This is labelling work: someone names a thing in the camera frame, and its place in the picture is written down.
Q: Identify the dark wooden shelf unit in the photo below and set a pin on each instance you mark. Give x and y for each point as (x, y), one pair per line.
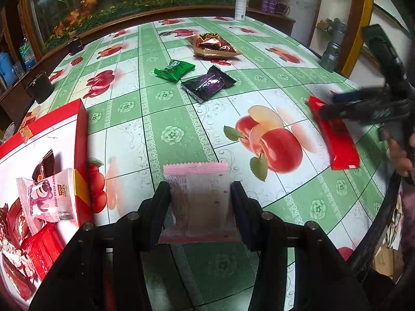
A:
(13, 100)

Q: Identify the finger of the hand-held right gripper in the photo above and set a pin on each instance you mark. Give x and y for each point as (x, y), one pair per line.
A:
(356, 95)
(353, 111)

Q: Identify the white spray bottle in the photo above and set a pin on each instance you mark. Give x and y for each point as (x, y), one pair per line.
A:
(240, 5)

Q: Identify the green snack packet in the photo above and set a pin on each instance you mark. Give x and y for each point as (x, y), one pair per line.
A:
(173, 69)

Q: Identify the large black box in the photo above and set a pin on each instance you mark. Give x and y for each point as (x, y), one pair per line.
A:
(40, 87)

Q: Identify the gold brown snack packet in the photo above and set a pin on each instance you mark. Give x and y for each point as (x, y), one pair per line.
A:
(210, 47)

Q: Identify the dark red illustrated snack packet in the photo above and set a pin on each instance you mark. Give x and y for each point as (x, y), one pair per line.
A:
(18, 220)
(14, 265)

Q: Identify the grey metal flashlight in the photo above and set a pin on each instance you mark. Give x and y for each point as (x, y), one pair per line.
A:
(332, 51)

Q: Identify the pink bear snack packet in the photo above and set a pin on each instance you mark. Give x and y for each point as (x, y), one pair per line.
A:
(48, 197)

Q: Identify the person's right hand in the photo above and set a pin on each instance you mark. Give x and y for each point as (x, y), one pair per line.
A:
(402, 160)

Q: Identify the pale pink snack packet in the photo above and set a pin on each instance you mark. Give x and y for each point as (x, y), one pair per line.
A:
(201, 197)

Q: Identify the red cardboard box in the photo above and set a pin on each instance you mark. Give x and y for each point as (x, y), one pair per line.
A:
(58, 142)

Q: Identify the blue plastic bottle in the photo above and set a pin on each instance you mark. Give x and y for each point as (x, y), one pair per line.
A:
(6, 68)

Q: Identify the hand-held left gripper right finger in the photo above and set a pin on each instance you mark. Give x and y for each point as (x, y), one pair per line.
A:
(241, 207)

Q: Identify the small black box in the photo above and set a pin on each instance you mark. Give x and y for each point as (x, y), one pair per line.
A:
(76, 46)

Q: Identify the dark wooden side cabinet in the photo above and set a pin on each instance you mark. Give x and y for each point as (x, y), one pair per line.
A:
(278, 22)

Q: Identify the purple bottle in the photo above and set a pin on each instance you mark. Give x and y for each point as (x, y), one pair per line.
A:
(273, 4)
(266, 3)

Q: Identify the black purple snack packet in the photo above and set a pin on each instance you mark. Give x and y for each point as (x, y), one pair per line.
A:
(207, 84)

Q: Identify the green label bottle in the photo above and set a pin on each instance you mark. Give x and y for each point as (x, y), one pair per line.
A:
(27, 55)

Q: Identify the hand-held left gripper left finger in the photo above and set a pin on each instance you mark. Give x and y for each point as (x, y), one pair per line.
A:
(160, 207)

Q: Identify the yellow wooden post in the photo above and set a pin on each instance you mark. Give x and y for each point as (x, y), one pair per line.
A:
(356, 22)

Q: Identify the dark brown snack packet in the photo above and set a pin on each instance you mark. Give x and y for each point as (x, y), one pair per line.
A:
(45, 165)

